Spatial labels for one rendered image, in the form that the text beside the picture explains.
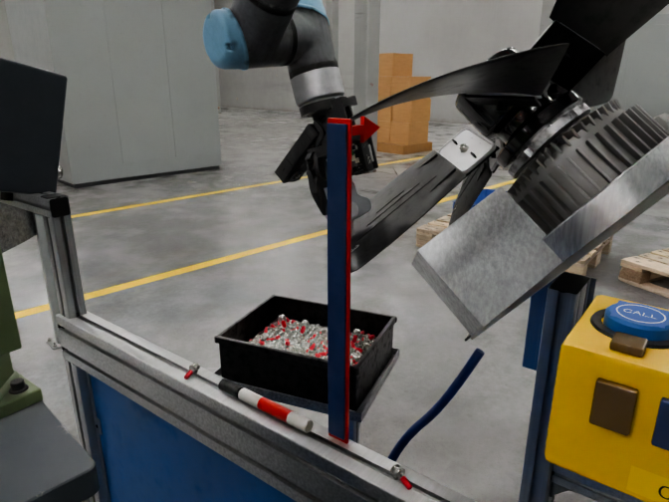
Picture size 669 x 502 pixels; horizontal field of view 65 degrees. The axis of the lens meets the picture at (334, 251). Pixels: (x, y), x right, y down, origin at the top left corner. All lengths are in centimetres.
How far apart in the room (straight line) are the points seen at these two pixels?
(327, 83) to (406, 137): 819
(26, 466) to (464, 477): 161
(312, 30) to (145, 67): 627
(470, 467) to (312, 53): 148
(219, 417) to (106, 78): 630
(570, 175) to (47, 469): 64
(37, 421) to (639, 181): 65
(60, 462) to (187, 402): 35
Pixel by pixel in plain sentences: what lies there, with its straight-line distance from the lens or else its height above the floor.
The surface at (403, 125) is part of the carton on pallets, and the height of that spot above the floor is 47.
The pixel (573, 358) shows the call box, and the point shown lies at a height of 106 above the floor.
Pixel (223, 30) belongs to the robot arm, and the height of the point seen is 128.
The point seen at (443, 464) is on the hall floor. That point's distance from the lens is 192.
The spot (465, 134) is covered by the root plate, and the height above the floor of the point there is 114.
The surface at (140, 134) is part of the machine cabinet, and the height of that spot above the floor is 55.
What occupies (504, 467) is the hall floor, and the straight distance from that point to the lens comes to 196.
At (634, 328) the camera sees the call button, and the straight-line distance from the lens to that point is 37.
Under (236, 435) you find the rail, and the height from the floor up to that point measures 82.
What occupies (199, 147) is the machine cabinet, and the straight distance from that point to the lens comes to 739.
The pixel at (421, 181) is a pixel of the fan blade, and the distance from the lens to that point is 82.
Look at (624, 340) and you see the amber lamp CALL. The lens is 36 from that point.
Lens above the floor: 123
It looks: 18 degrees down
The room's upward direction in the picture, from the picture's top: straight up
